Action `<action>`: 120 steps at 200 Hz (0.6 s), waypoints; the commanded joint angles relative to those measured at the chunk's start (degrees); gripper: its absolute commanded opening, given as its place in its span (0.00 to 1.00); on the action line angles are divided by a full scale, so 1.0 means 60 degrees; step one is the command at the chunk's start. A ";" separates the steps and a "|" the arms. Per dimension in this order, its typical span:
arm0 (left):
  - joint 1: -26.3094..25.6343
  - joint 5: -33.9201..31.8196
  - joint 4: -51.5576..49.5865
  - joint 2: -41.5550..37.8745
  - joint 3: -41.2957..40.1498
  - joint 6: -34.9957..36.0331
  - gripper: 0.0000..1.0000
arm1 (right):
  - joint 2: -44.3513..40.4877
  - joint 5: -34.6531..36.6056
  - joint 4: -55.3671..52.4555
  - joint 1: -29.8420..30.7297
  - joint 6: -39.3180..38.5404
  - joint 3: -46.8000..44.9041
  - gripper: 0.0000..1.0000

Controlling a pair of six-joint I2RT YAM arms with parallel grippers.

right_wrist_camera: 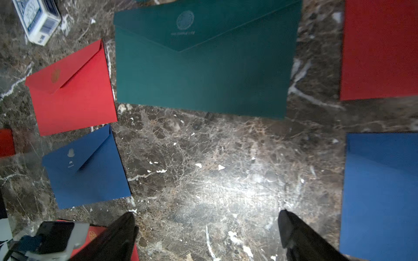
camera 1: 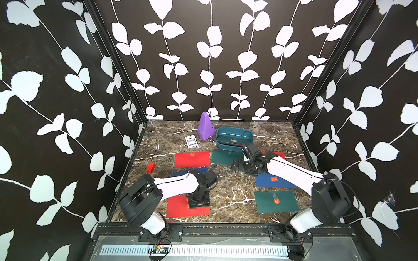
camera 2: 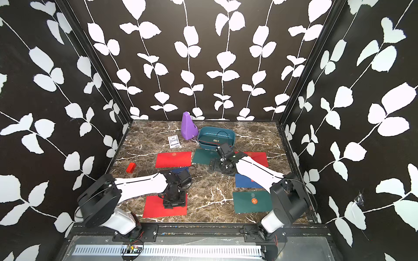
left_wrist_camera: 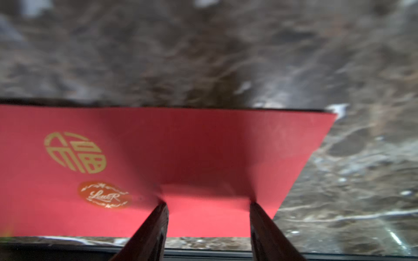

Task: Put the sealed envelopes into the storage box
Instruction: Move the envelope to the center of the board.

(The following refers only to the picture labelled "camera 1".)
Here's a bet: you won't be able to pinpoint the red envelope with gold sticker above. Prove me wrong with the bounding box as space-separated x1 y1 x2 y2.
217 141 249 147

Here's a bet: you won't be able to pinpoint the red envelope two gold seals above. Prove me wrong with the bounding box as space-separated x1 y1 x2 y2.
166 195 211 218

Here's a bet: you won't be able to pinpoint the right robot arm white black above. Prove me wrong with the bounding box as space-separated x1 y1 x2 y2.
231 143 352 236

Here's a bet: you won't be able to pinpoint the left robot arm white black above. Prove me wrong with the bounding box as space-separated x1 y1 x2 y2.
119 169 218 238

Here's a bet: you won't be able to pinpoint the teal plastic storage box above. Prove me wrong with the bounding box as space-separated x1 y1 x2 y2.
216 127 254 152

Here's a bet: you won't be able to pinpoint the blue envelope left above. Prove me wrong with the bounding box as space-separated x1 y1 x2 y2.
171 166 209 177

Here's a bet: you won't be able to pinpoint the blue envelope right red seal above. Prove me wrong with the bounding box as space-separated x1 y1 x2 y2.
255 172 296 189

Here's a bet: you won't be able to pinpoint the red envelope back left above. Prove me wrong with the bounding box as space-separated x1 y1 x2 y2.
175 152 211 168

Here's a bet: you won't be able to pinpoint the green envelope back middle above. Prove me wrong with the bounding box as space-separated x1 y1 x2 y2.
211 149 244 166

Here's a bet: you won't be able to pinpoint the green envelope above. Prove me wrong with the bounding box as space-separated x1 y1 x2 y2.
254 191 299 214
211 149 244 166

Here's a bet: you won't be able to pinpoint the red envelope back right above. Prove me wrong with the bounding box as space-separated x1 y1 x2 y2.
262 152 286 159

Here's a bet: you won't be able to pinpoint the small white card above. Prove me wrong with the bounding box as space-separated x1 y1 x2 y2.
185 135 199 149

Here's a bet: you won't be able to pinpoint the green envelope front right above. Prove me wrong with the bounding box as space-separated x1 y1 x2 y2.
254 191 299 214

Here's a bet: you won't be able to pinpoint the purple pyramid metronome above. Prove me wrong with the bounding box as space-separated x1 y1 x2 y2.
198 112 216 140

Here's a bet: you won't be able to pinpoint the small red block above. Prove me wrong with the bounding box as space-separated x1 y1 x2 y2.
146 163 156 174

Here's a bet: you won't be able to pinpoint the small green circuit board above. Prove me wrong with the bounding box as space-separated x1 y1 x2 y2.
149 245 170 256

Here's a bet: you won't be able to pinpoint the black aluminium front rail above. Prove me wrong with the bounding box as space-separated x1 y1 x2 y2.
93 223 356 245

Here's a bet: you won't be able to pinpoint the white perforated cable tray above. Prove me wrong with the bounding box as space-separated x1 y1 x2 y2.
99 245 290 258

